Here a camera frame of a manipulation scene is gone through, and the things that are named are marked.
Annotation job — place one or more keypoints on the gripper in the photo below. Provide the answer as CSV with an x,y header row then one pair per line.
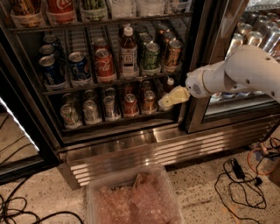
x,y
196,83

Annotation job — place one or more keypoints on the orange soda can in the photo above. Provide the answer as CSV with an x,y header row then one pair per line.
x,y
160,29
167,37
173,53

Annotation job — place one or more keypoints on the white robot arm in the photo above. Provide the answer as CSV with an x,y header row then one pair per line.
x,y
249,68

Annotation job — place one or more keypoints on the bottom shelf tea bottle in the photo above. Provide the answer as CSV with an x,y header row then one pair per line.
x,y
165,85

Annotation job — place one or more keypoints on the bottom shelf orange can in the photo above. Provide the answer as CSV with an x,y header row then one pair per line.
x,y
149,101

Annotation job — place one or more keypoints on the shelf orange can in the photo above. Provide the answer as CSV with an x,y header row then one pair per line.
x,y
26,13
149,101

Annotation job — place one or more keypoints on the front green soda can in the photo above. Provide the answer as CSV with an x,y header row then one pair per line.
x,y
151,56

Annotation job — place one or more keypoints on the green soda can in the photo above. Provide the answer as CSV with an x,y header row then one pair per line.
x,y
143,41
151,56
140,30

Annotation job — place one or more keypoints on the bottom shelf red can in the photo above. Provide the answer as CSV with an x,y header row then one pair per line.
x,y
130,105

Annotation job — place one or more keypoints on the stainless steel fridge grille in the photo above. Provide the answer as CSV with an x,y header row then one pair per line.
x,y
159,146

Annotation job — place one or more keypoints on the brown tea bottle middle shelf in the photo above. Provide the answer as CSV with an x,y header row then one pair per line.
x,y
128,53

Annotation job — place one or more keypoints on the shelf silver can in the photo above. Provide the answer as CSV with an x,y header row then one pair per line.
x,y
111,111
70,116
91,113

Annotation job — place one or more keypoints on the rear green soda can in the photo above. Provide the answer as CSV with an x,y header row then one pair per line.
x,y
140,30

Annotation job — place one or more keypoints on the fridge glass door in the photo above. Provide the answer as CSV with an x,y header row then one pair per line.
x,y
250,111

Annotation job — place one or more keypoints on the front red cola can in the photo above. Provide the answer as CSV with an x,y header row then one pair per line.
x,y
104,65

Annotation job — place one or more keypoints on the rear red cola can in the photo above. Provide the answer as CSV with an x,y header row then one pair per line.
x,y
100,43

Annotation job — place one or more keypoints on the blue pepsi can centre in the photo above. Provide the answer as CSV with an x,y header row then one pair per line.
x,y
78,63

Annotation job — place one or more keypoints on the blue pepsi can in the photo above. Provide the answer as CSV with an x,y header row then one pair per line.
x,y
78,63
50,68

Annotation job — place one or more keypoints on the bottom shelf left silver can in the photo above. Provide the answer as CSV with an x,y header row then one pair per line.
x,y
70,116

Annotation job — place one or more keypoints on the top shelf green can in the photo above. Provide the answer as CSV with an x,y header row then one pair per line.
x,y
93,10

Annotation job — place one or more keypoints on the front left blue pepsi can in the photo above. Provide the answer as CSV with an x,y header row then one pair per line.
x,y
50,68

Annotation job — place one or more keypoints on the rear left pepsi can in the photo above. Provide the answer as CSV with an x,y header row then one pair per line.
x,y
52,40

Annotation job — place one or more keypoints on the top shelf red cola can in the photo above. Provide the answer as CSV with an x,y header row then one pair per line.
x,y
60,12

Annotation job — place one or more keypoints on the top shelf orange can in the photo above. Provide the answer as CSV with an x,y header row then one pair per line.
x,y
26,13

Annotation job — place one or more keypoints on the clear plastic bin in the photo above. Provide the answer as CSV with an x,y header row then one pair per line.
x,y
142,195

